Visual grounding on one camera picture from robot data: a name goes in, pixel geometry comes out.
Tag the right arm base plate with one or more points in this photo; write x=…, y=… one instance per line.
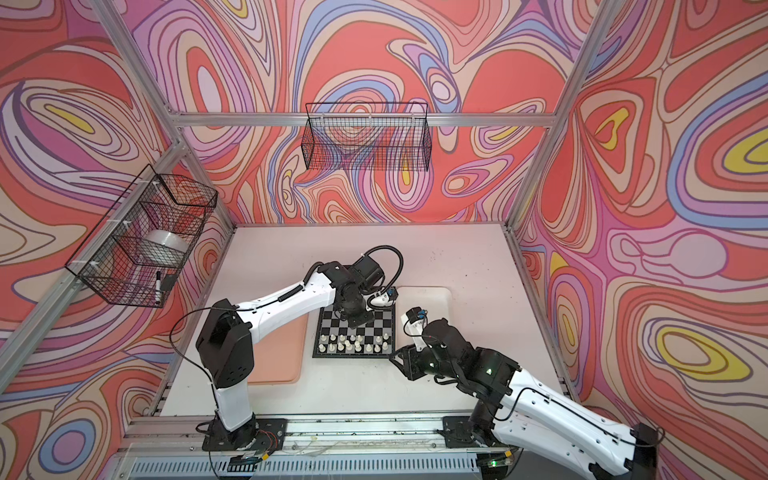
x=458, y=432

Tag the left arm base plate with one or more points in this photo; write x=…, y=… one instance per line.
x=260, y=435

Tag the black wire basket left wall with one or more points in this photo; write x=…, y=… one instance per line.
x=110, y=266

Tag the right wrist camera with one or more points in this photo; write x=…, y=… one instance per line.
x=416, y=314

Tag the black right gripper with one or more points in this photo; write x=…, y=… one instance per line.
x=410, y=356

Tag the white roll in basket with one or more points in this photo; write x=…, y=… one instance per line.
x=163, y=249

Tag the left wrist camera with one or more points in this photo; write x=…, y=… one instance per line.
x=367, y=273

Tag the black wire basket wall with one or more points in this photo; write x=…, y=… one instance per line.
x=110, y=266
x=367, y=136

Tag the black wire basket back wall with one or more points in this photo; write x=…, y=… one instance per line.
x=367, y=136

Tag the black marker in basket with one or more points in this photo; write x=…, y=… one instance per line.
x=158, y=294

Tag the pink plastic tray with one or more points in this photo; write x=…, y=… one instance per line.
x=278, y=355

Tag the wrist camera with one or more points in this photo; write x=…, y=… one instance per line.
x=367, y=273
x=416, y=314

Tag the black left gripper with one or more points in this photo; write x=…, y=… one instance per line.
x=357, y=322

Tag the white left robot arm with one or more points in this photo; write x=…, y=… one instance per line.
x=225, y=344

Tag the black white chess board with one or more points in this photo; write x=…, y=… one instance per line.
x=336, y=338

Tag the white plastic tray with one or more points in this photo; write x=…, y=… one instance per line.
x=436, y=301

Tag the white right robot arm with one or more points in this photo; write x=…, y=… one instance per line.
x=515, y=409

